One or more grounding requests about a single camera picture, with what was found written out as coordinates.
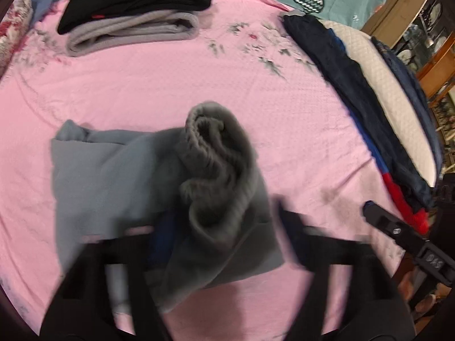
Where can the pink floral bed sheet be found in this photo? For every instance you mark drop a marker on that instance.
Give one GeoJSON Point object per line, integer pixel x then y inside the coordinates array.
{"type": "Point", "coordinates": [149, 88]}

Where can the light grey pants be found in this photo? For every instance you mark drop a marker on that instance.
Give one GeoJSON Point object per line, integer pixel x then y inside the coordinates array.
{"type": "Point", "coordinates": [117, 181]}

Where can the white quilted pillow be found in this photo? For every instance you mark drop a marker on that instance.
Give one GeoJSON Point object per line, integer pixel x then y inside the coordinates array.
{"type": "Point", "coordinates": [398, 103]}

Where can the red floral bolster pillow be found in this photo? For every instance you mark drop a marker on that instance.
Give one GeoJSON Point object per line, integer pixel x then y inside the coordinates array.
{"type": "Point", "coordinates": [14, 28]}

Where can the folded grey pants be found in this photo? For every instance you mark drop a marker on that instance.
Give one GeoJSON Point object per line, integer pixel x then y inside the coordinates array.
{"type": "Point", "coordinates": [124, 30]}

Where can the row of decorative plates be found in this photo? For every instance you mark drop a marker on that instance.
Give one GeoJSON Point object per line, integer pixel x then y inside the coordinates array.
{"type": "Point", "coordinates": [432, 14]}

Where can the blue and red garment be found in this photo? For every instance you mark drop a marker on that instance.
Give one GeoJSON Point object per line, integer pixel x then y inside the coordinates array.
{"type": "Point", "coordinates": [401, 202]}

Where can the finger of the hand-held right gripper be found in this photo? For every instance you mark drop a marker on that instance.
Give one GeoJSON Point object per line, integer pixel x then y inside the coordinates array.
{"type": "Point", "coordinates": [387, 225]}

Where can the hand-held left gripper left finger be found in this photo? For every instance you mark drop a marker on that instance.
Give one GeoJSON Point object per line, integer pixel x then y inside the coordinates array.
{"type": "Point", "coordinates": [161, 241]}

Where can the blue denim jeans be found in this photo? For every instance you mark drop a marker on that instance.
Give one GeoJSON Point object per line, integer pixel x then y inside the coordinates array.
{"type": "Point", "coordinates": [412, 88]}

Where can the wooden display shelf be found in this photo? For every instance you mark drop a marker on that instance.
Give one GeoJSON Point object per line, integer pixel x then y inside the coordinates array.
{"type": "Point", "coordinates": [394, 10]}

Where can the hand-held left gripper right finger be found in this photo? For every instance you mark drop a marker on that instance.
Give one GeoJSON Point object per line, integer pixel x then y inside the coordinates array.
{"type": "Point", "coordinates": [289, 231]}

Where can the dark navy pants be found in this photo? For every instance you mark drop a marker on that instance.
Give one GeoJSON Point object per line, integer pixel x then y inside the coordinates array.
{"type": "Point", "coordinates": [359, 92]}

